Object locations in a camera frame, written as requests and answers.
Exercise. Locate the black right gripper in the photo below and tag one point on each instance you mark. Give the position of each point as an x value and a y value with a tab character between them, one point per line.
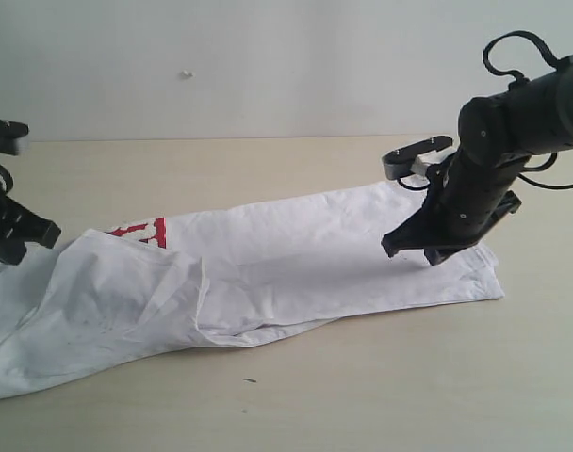
456	210

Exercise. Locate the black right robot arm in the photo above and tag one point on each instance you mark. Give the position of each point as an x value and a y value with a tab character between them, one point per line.
533	118

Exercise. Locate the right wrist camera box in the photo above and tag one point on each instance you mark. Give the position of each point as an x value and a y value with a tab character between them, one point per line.
415	158

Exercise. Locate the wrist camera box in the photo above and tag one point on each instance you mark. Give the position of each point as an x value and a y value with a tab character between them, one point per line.
12	137
415	158

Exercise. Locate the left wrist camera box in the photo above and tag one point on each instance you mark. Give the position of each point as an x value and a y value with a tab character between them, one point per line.
12	137

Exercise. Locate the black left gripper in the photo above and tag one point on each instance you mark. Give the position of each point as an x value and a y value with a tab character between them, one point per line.
25	226

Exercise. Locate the white t-shirt red patch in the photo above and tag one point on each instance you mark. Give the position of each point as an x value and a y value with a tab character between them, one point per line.
241	277

